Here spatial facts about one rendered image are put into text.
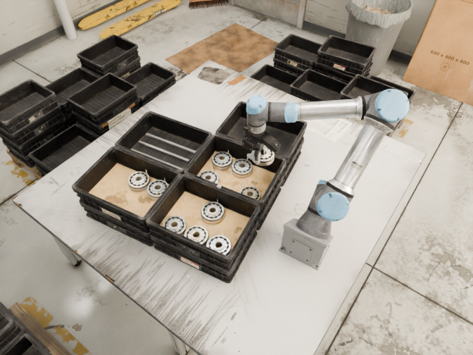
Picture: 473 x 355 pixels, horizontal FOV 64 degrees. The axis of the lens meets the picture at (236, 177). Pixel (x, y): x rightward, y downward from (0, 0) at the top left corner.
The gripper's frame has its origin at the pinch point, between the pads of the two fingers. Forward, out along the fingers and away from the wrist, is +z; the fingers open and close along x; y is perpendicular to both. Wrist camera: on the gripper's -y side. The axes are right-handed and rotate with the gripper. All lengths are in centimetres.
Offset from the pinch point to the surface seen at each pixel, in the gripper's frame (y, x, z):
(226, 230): 1.7, 32.8, 13.2
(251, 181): 3.7, 2.4, 17.0
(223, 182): 15.7, 9.0, 16.2
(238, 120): 29, -35, 22
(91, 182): 70, 39, 9
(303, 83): 25, -140, 80
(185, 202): 25.7, 27.7, 13.8
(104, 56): 182, -87, 63
